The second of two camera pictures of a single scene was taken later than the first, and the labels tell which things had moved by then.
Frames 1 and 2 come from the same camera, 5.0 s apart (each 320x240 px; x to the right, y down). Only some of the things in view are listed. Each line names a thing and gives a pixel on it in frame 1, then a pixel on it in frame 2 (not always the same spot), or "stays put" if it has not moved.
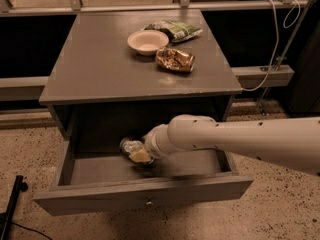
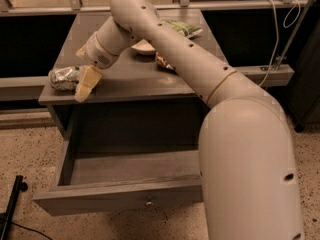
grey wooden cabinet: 121,74 stays put
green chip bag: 176,31 stays put
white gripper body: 153,145 to 97,54
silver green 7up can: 128,144 to 65,77
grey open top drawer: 89,178 stays put
